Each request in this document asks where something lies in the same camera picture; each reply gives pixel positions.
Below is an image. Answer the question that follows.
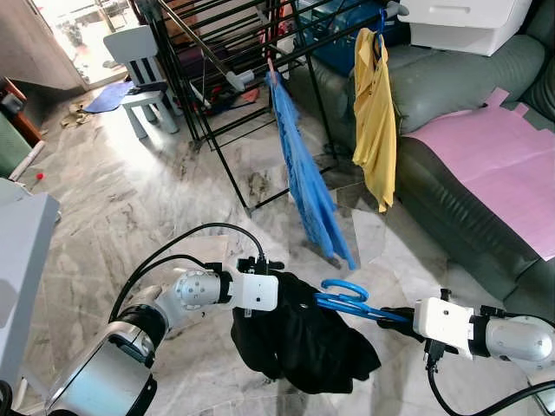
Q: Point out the blue plastic clothes hanger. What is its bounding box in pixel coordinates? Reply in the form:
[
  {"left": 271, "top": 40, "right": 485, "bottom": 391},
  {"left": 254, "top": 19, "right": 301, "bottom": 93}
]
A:
[
  {"left": 314, "top": 279, "right": 415, "bottom": 327},
  {"left": 373, "top": 7, "right": 389, "bottom": 42}
]

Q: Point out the black garment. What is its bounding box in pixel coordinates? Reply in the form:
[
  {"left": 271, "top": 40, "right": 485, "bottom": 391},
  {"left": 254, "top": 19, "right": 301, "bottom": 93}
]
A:
[{"left": 230, "top": 271, "right": 382, "bottom": 396}]

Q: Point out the pink clothes hanger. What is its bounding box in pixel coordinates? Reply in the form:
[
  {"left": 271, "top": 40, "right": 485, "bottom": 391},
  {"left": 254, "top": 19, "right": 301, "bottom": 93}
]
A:
[{"left": 263, "top": 56, "right": 283, "bottom": 88}]

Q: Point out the blue shirt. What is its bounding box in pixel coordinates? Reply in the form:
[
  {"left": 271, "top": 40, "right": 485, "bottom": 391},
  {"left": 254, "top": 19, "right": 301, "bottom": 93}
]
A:
[{"left": 267, "top": 71, "right": 359, "bottom": 271}]

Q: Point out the pink foam mat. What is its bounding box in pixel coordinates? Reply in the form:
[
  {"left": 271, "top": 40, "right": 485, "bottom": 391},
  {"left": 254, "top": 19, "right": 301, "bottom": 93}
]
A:
[{"left": 402, "top": 87, "right": 555, "bottom": 261}]

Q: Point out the yellow polo shirt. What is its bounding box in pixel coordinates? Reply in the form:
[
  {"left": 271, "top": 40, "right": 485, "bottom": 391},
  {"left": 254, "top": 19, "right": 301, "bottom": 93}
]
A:
[{"left": 351, "top": 28, "right": 400, "bottom": 214}]

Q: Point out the dark green sofa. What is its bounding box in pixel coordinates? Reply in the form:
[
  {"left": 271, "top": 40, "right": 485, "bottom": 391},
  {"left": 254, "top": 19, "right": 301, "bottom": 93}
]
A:
[{"left": 286, "top": 0, "right": 555, "bottom": 323}]

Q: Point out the blue storage box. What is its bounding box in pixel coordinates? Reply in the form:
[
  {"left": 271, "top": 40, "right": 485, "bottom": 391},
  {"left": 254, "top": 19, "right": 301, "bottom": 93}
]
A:
[{"left": 295, "top": 0, "right": 408, "bottom": 77}]

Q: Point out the black metal drying rack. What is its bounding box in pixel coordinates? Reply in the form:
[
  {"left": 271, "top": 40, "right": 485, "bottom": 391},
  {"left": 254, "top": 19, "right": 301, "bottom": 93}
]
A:
[{"left": 134, "top": 0, "right": 413, "bottom": 216}]

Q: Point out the white drawer box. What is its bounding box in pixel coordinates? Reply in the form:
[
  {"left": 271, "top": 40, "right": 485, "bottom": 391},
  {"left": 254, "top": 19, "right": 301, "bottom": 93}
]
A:
[{"left": 397, "top": 0, "right": 534, "bottom": 58}]

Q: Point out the blue floor mat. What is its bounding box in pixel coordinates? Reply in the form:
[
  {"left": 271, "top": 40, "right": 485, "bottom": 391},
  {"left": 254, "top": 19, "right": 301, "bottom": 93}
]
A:
[{"left": 82, "top": 81, "right": 137, "bottom": 114}]

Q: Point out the pale blue folding table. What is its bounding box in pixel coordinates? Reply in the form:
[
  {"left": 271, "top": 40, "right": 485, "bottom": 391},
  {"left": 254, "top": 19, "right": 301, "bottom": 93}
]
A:
[{"left": 0, "top": 178, "right": 62, "bottom": 395}]

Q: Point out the white slatted child chair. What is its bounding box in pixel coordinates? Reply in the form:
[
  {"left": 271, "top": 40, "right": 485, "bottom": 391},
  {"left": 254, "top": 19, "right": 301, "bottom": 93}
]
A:
[{"left": 102, "top": 26, "right": 181, "bottom": 140}]

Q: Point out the white tube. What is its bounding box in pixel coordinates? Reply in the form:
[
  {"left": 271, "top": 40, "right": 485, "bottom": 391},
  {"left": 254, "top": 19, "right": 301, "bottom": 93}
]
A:
[{"left": 9, "top": 141, "right": 46, "bottom": 180}]

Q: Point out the green bin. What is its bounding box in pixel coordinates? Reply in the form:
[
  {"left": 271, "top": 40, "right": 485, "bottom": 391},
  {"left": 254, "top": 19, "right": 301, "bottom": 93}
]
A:
[{"left": 0, "top": 113, "right": 37, "bottom": 179}]

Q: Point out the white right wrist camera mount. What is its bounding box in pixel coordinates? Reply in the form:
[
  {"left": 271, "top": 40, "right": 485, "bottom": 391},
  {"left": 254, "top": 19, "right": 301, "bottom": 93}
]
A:
[{"left": 412, "top": 297, "right": 476, "bottom": 349}]

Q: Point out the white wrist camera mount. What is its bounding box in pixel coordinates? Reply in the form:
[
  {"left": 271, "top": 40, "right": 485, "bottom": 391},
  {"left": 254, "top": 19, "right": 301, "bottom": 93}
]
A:
[
  {"left": 412, "top": 297, "right": 476, "bottom": 349},
  {"left": 230, "top": 271, "right": 280, "bottom": 313}
]

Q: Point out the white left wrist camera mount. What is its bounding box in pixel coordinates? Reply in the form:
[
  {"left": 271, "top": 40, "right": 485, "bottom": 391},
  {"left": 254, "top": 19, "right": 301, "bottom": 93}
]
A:
[{"left": 230, "top": 271, "right": 280, "bottom": 313}]

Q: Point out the short black left arm cable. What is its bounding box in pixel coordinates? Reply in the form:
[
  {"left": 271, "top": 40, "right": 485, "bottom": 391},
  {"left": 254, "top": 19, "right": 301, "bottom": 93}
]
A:
[{"left": 117, "top": 253, "right": 211, "bottom": 304}]

